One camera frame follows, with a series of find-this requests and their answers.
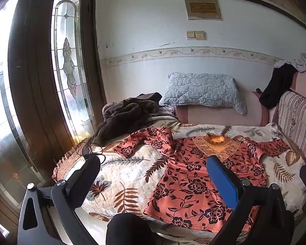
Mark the person's black trouser knee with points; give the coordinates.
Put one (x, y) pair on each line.
(128, 231)

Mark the beige light switch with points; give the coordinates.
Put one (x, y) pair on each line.
(195, 35)

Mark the leaf print blanket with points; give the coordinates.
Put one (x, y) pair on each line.
(122, 181)

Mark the orange floral shirt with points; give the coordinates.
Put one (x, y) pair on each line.
(191, 183)

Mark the wide leaded glass pane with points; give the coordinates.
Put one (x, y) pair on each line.
(5, 94)

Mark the purple cloth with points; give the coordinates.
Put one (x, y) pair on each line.
(168, 109)

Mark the grey quilted pillow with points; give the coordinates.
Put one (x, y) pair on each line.
(201, 91)

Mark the brown wooden door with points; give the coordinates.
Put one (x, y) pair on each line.
(35, 81)

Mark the black garment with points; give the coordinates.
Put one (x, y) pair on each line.
(276, 86)

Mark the brown fleece throw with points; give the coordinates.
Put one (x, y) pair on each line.
(122, 116)

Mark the wall plaque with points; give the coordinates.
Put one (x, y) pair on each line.
(202, 7)

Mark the striped sofa back cushion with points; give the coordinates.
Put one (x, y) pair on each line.
(298, 122)

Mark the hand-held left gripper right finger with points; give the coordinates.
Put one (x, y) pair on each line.
(223, 181)

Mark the arched leaded glass pane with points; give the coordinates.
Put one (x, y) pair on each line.
(70, 69)

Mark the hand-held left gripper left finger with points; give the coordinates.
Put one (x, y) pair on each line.
(91, 163)

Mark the white cloth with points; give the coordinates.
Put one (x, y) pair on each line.
(302, 63)

